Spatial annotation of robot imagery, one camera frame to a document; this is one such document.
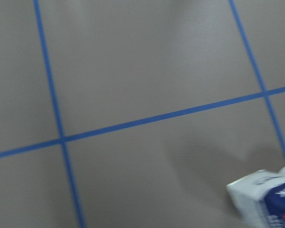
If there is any blue white milk carton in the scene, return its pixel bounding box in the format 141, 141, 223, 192
226, 167, 285, 228

